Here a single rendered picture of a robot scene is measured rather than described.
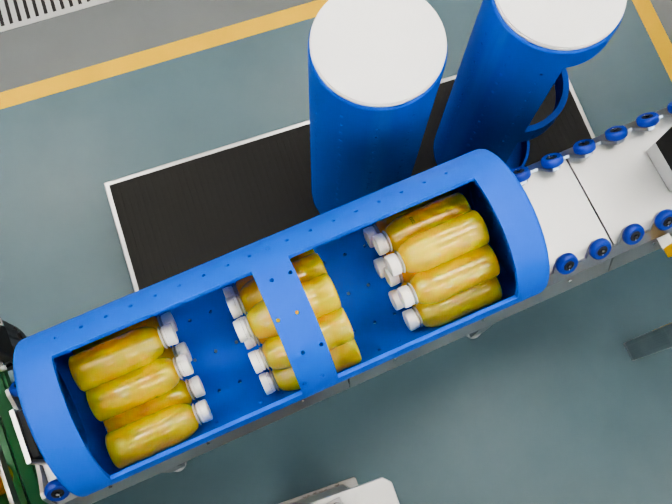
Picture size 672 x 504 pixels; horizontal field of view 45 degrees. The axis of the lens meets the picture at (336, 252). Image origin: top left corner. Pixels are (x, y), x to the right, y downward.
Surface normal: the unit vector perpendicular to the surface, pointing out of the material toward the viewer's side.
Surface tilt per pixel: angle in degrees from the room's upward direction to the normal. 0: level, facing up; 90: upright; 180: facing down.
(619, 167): 0
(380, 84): 0
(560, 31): 0
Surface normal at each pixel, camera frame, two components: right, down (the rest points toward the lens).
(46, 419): 0.08, -0.11
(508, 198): -0.01, -0.32
